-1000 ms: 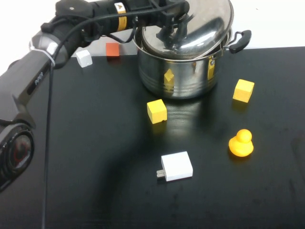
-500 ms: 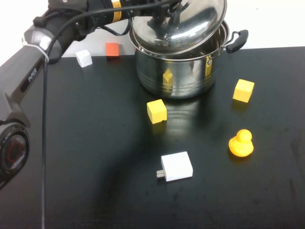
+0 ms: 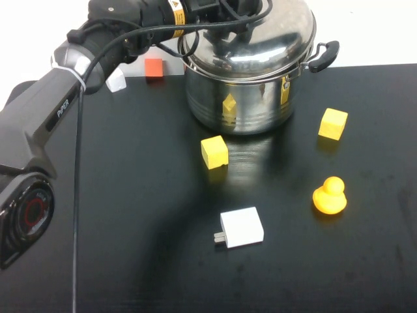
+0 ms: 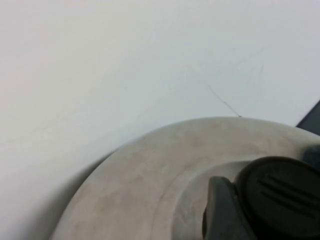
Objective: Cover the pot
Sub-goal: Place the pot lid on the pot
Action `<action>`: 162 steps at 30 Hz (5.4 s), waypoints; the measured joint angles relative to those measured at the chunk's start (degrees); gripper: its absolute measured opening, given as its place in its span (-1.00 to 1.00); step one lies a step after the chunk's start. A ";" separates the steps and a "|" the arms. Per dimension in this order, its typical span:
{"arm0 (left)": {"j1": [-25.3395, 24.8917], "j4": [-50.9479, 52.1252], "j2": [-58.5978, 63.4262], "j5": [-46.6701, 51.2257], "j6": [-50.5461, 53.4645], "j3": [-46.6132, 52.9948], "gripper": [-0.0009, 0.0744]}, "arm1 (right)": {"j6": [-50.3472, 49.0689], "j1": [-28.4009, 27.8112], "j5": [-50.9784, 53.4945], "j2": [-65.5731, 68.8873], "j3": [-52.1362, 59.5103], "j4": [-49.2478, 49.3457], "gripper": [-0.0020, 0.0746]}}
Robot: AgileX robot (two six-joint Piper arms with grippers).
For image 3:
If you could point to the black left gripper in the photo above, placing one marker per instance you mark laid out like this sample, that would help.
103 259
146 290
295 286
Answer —
205 11

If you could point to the stainless steel pot lid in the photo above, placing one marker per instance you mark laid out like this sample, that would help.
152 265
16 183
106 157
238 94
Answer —
277 42

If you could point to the orange foam cube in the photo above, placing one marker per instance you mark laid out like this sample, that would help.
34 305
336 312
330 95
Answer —
154 69

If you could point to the yellow foam cube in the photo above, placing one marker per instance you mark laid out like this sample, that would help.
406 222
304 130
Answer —
214 152
332 124

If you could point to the white foam cube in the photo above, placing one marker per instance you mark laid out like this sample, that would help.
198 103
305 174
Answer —
118 83

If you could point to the yellow rubber duck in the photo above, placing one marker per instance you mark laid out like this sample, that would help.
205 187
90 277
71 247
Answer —
329 199

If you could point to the white plug charger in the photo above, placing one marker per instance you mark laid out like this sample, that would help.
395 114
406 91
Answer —
243 228

